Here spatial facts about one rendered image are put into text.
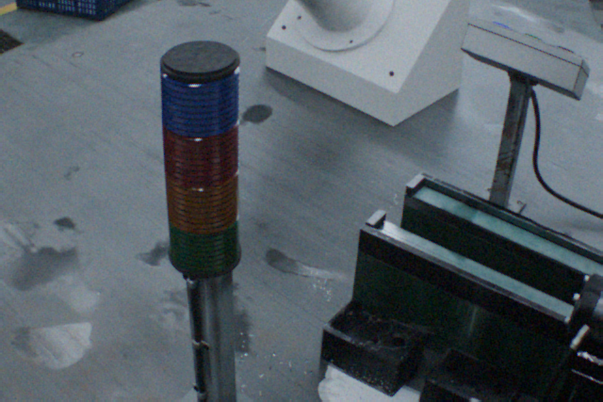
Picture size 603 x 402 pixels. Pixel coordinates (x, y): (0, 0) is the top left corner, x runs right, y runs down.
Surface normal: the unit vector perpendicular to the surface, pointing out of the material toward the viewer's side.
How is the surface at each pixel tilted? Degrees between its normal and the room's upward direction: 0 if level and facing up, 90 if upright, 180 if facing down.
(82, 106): 0
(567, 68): 58
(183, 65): 0
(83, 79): 0
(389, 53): 45
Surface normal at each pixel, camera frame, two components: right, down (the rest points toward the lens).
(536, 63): -0.48, -0.07
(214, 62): 0.04, -0.82
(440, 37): 0.73, 0.41
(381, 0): -0.45, -0.30
